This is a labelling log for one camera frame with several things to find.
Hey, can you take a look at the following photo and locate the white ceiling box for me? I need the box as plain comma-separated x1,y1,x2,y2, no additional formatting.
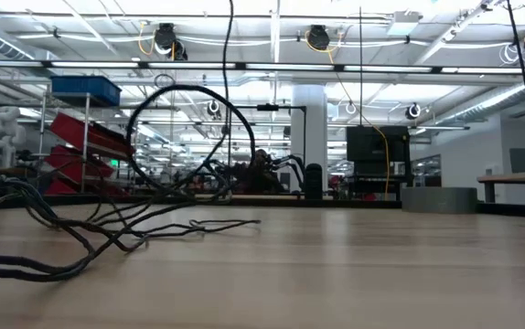
387,11,423,37

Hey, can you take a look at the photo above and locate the red storage bin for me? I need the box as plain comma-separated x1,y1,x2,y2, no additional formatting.
46,177,129,196
47,144,115,184
49,112,136,161

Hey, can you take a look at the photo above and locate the black monitor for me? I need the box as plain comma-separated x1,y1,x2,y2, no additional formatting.
346,125,411,175

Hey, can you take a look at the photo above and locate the person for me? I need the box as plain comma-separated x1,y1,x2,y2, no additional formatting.
239,148,286,196

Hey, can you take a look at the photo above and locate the thin black vertical pole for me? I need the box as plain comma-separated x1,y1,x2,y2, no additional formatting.
358,6,363,127

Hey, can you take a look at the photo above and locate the blue storage bin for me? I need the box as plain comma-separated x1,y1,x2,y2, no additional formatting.
50,75,123,107

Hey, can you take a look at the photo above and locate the thin black cord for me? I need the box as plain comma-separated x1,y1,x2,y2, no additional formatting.
0,0,262,282

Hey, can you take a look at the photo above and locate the black aluminium table frame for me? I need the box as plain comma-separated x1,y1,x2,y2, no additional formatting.
0,194,525,219

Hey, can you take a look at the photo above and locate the long ceiling light strip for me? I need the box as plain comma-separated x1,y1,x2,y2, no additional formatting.
0,59,525,75

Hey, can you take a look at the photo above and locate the metal shelf rack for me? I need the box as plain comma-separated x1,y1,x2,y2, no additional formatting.
36,90,139,196

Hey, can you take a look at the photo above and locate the white pillar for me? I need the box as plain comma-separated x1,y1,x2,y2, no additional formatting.
291,84,328,173

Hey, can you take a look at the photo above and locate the yellow cable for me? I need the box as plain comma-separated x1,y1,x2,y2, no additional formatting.
305,31,390,196

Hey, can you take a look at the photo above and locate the wooden bench table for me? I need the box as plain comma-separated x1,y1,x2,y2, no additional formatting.
477,169,525,205

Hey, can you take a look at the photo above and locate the black camera gantry frame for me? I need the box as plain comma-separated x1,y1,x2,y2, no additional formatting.
228,103,308,193

